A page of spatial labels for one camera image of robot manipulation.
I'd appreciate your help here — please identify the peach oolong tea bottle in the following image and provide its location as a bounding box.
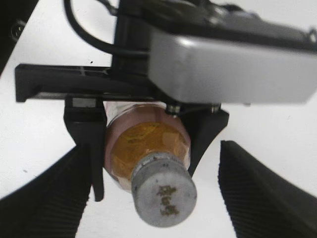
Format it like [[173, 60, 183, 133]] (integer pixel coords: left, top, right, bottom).
[[105, 102, 191, 191]]

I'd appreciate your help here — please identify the white bottle cap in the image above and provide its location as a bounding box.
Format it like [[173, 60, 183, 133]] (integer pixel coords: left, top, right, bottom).
[[131, 152, 197, 228]]

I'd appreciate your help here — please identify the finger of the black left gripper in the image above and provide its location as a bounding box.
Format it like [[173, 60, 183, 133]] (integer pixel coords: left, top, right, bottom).
[[165, 104, 229, 176]]

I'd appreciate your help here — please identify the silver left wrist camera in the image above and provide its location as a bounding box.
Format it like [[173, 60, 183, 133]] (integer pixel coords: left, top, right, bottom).
[[144, 10, 317, 104]]

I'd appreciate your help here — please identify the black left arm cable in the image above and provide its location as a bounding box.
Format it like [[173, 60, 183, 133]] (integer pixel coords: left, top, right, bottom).
[[63, 0, 152, 60]]

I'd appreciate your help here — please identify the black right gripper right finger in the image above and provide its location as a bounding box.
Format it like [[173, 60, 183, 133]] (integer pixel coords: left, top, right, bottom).
[[218, 140, 317, 238]]

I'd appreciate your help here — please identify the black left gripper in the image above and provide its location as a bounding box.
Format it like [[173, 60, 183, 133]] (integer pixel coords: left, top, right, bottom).
[[14, 0, 173, 201]]

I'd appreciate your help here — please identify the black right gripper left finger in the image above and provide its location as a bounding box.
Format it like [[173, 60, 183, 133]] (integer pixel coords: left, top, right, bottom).
[[0, 146, 91, 238]]

